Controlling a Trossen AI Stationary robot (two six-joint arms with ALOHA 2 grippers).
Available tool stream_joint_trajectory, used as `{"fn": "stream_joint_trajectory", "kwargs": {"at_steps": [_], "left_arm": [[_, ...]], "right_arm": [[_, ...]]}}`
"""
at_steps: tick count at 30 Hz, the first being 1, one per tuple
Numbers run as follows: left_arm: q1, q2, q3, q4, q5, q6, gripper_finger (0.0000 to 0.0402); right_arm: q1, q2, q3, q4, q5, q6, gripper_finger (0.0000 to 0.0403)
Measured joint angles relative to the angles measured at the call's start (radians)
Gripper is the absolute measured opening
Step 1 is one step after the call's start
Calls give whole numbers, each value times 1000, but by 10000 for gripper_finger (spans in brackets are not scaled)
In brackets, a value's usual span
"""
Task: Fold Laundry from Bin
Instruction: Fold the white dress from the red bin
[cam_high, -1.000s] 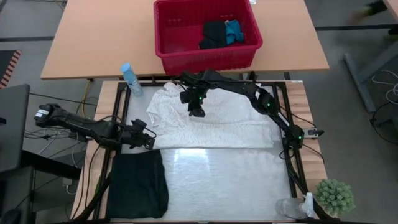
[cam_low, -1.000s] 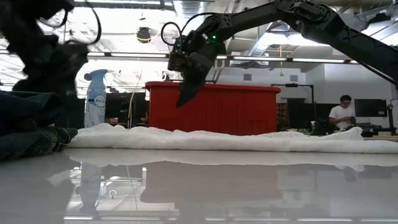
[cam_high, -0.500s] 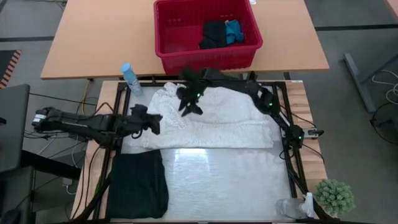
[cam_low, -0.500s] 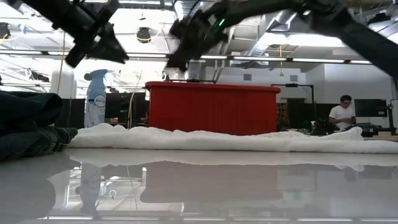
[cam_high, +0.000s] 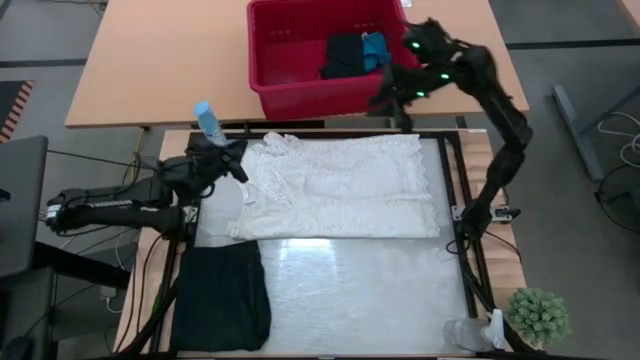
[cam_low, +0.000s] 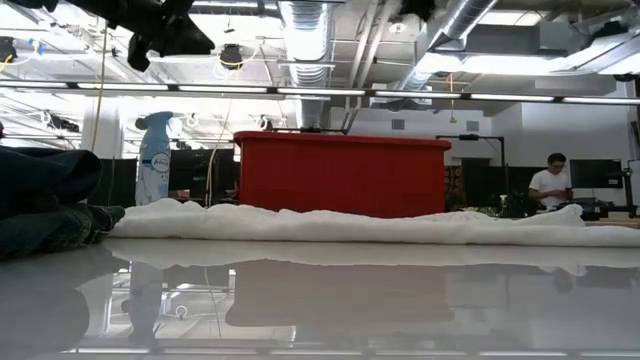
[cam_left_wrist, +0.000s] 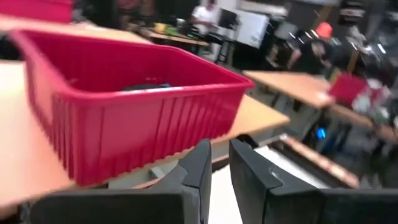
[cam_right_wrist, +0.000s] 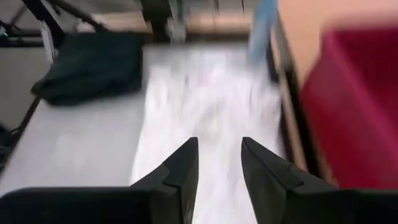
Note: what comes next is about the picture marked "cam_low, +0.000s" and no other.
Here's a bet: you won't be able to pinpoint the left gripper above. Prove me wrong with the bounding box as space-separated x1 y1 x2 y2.
107 0 216 73

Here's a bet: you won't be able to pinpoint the dark denim jeans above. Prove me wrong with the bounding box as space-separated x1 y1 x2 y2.
0 146 126 260

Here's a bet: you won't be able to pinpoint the white lace garment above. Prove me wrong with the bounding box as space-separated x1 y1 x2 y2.
109 198 640 249

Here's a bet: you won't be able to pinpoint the red plastic laundry bin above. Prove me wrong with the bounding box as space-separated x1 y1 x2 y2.
233 130 452 219

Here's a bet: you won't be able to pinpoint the black ceiling device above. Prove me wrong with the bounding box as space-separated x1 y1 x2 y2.
219 43 245 71
0 35 19 64

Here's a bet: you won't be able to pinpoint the light blue air freshener bottle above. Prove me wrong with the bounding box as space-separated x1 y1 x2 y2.
134 110 175 207

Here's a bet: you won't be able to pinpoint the black partition panel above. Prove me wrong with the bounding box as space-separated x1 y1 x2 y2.
87 157 139 207

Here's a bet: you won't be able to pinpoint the black pole stand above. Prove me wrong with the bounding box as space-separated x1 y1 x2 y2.
434 133 507 211

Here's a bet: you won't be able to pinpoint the brown patterned panel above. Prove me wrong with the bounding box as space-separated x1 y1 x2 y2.
444 164 469 211

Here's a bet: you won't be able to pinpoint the person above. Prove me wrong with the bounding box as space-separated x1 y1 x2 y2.
528 152 574 211

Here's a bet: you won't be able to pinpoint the black computer monitor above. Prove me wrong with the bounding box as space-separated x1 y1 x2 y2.
570 158 624 190

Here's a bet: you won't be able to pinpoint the black desk equipment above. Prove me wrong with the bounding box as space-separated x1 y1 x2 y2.
559 197 609 222

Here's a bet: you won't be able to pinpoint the yellow hanging cord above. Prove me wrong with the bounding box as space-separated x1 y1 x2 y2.
89 24 109 152
203 99 234 209

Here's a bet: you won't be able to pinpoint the ribbed silver ceiling duct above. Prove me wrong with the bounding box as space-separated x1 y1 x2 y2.
277 0 334 130

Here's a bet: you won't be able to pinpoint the ceiling light rail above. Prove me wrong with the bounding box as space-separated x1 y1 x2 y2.
0 78 640 106

